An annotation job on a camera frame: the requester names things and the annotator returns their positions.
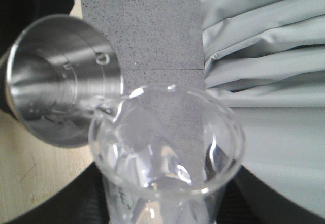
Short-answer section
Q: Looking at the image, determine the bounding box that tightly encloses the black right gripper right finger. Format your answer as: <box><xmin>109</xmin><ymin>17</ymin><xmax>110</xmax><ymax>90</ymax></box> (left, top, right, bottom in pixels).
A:
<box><xmin>217</xmin><ymin>167</ymin><xmax>324</xmax><ymax>223</ymax></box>

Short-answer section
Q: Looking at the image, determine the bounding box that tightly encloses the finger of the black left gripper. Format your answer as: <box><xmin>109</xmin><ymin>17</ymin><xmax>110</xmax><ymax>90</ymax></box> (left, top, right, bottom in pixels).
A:
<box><xmin>1</xmin><ymin>0</ymin><xmax>74</xmax><ymax>115</ymax></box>

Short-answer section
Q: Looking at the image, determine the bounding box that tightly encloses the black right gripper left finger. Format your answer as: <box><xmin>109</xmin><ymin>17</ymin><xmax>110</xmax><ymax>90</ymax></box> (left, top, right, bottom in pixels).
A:
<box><xmin>9</xmin><ymin>163</ymin><xmax>109</xmax><ymax>223</ymax></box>

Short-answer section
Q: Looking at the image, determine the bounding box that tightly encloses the clear glass beaker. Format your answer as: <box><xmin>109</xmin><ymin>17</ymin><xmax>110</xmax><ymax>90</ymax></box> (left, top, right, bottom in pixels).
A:
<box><xmin>88</xmin><ymin>85</ymin><xmax>245</xmax><ymax>223</ymax></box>

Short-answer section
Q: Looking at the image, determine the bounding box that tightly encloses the steel cocktail jigger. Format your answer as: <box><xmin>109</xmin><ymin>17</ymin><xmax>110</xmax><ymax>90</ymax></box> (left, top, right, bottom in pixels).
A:
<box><xmin>5</xmin><ymin>14</ymin><xmax>123</xmax><ymax>148</ymax></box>

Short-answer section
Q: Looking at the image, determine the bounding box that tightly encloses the wooden cutting board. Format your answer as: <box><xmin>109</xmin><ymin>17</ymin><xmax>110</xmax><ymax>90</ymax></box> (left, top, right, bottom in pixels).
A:
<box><xmin>1</xmin><ymin>0</ymin><xmax>91</xmax><ymax>223</ymax></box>

